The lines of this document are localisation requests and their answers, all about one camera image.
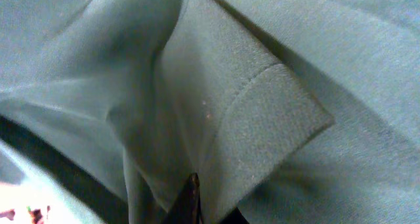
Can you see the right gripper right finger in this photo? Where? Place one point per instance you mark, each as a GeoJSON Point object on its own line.
{"type": "Point", "coordinates": [234, 217]}

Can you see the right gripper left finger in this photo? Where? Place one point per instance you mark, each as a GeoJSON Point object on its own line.
{"type": "Point", "coordinates": [186, 209]}

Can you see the green t-shirt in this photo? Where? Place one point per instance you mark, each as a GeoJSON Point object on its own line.
{"type": "Point", "coordinates": [288, 111]}

